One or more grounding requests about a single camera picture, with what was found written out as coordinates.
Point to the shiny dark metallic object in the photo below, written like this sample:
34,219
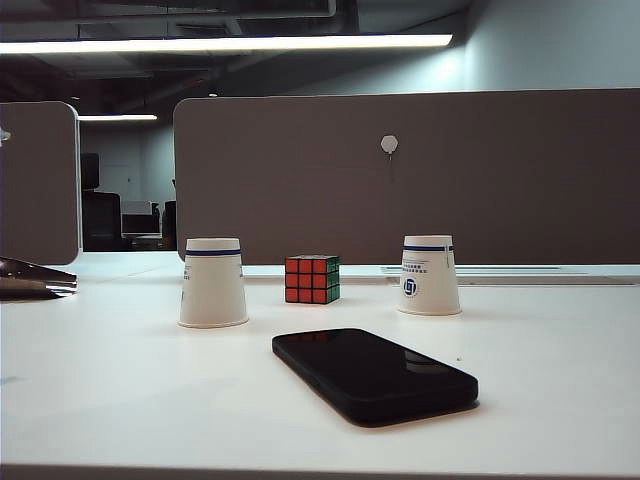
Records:
30,280

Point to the long ceiling light strip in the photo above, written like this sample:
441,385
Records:
225,44

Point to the short ceiling light strip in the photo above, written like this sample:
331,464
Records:
117,117

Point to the black smartphone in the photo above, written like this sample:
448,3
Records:
375,375

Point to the narrow brown desk divider panel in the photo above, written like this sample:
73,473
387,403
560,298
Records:
37,185

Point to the Rubik's cube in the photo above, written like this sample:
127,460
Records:
305,287

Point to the white paper cup blue stripe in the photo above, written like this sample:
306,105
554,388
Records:
432,292
214,295

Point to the white adhesive hook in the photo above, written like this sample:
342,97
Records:
389,144

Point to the black office chair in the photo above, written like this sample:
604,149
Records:
100,220

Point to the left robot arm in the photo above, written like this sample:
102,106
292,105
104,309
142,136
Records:
3,136

